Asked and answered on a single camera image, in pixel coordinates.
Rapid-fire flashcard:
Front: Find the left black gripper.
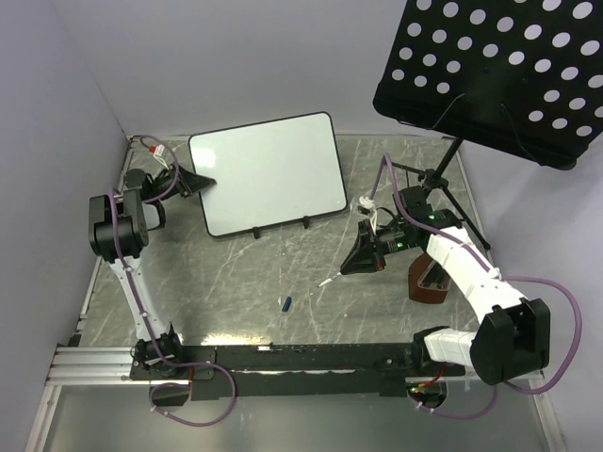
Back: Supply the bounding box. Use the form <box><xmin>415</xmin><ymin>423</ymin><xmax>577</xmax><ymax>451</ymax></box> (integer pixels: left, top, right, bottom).
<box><xmin>151</xmin><ymin>161</ymin><xmax>217</xmax><ymax>202</ymax></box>

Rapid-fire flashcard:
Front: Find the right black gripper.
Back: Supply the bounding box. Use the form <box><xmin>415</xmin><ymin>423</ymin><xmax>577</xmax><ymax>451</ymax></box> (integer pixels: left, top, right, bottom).
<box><xmin>341</xmin><ymin>218</ymin><xmax>418</xmax><ymax>274</ymax></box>

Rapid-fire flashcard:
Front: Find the white marker pen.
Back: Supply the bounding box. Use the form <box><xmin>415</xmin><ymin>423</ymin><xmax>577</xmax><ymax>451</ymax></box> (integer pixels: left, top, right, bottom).
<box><xmin>317</xmin><ymin>272</ymin><xmax>341</xmax><ymax>288</ymax></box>

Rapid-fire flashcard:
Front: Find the white whiteboard black frame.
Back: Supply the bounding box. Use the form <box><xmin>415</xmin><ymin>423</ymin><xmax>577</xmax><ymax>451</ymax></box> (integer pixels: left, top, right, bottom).
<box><xmin>188</xmin><ymin>112</ymin><xmax>348</xmax><ymax>237</ymax></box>

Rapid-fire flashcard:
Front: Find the blue marker cap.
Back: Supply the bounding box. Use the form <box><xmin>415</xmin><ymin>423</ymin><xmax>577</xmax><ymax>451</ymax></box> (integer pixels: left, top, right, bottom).
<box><xmin>282</xmin><ymin>297</ymin><xmax>292</xmax><ymax>313</ymax></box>

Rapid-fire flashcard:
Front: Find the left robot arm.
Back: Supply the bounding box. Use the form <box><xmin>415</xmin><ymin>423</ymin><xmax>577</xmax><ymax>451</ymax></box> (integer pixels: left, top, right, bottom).
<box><xmin>89</xmin><ymin>164</ymin><xmax>217</xmax><ymax>379</ymax></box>

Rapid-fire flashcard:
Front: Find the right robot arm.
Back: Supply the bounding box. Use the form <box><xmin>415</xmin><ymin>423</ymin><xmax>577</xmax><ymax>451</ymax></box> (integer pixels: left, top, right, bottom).
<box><xmin>339</xmin><ymin>186</ymin><xmax>550</xmax><ymax>385</ymax></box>

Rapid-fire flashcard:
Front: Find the black perforated music stand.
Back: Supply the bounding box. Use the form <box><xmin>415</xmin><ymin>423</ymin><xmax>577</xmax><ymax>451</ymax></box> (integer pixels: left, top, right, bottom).
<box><xmin>371</xmin><ymin>0</ymin><xmax>603</xmax><ymax>250</ymax></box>

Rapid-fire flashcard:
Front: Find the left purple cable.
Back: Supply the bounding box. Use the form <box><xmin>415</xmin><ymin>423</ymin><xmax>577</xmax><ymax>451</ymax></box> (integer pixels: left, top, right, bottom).
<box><xmin>106</xmin><ymin>135</ymin><xmax>183</xmax><ymax>368</ymax></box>

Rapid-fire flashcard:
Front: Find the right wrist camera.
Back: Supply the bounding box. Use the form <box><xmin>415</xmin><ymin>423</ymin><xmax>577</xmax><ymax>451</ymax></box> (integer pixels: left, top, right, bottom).
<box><xmin>350</xmin><ymin>196</ymin><xmax>378</xmax><ymax>233</ymax></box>

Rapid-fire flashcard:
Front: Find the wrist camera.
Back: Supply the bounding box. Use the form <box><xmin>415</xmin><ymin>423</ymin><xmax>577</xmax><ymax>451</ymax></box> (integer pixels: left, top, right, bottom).
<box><xmin>350</xmin><ymin>196</ymin><xmax>378</xmax><ymax>233</ymax></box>
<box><xmin>149</xmin><ymin>144</ymin><xmax>171</xmax><ymax>168</ymax></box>

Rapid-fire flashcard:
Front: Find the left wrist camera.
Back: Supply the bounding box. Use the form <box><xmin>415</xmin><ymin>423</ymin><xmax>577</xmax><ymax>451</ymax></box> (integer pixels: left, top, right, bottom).
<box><xmin>149</xmin><ymin>144</ymin><xmax>171</xmax><ymax>168</ymax></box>

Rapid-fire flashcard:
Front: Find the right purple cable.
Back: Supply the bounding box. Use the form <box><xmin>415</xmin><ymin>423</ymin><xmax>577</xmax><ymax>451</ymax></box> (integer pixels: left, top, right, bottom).
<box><xmin>369</xmin><ymin>153</ymin><xmax>583</xmax><ymax>395</ymax></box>

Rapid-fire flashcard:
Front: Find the wire whiteboard easel stand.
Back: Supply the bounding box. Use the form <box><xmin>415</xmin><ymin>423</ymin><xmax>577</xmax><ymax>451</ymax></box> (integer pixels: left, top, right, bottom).
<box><xmin>251</xmin><ymin>216</ymin><xmax>311</xmax><ymax>239</ymax></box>

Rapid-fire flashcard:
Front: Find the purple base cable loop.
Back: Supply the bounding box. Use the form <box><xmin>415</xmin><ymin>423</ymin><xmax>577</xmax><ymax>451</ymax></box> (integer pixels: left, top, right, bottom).
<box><xmin>149</xmin><ymin>361</ymin><xmax>236</xmax><ymax>428</ymax></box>

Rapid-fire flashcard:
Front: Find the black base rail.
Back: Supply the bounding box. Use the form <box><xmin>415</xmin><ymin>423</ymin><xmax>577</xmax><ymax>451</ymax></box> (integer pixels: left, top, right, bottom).
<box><xmin>130</xmin><ymin>343</ymin><xmax>465</xmax><ymax>401</ymax></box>

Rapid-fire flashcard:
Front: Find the aluminium frame rail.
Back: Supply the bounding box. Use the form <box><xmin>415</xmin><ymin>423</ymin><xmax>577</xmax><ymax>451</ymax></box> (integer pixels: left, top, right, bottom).
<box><xmin>44</xmin><ymin>343</ymin><xmax>138</xmax><ymax>388</ymax></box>

